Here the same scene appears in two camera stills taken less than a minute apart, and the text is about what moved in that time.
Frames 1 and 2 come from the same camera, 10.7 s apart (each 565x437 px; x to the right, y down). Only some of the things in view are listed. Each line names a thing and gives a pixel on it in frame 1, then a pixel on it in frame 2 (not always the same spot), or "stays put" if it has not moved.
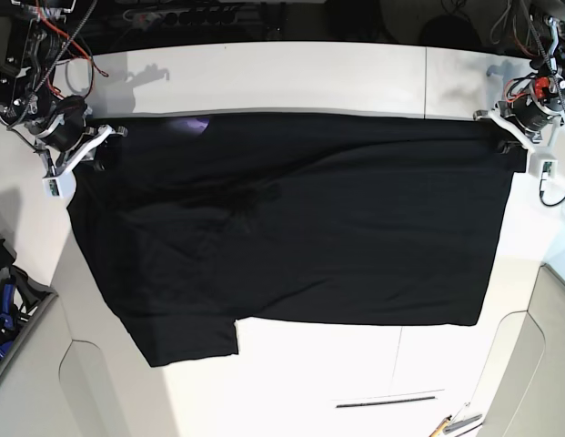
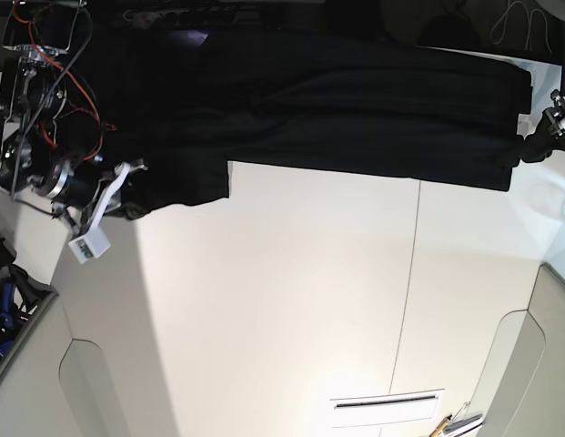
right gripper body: (532, 110) → (563, 108)
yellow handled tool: (439, 428) stays put
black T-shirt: (195, 224) → (179, 106)
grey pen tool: (448, 428) stays put
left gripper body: (68, 140) → (81, 191)
